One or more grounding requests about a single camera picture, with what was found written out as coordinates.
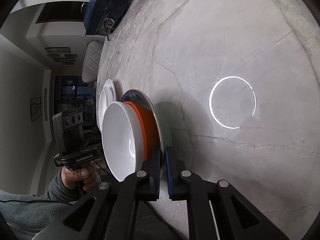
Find black power cable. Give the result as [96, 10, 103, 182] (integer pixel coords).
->
[104, 17, 118, 42]

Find orange bowl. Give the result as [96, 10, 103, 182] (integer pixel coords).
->
[124, 101, 161, 161]

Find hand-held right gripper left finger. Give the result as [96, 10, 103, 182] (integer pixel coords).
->
[32, 146, 161, 240]

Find white quilted chair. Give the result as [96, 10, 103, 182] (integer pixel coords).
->
[82, 40, 103, 83]

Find person's grey jacket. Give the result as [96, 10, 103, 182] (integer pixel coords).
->
[0, 189, 77, 240]

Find person's dark trousers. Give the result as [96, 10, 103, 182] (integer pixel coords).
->
[132, 201, 184, 240]

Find dark glass cabinet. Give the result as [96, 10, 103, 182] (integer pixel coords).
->
[54, 74, 97, 110]

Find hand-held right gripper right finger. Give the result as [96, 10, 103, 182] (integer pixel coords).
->
[164, 146, 290, 240]

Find dark blue electric grill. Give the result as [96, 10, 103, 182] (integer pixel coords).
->
[82, 0, 133, 36]

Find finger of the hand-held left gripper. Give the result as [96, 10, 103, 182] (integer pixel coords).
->
[84, 140, 103, 153]

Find person's left hand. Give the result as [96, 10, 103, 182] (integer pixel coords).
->
[61, 163, 99, 192]

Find white bowl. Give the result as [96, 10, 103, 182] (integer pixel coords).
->
[101, 101, 146, 183]

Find person's left forearm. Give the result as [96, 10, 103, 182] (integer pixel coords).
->
[37, 171, 84, 205]

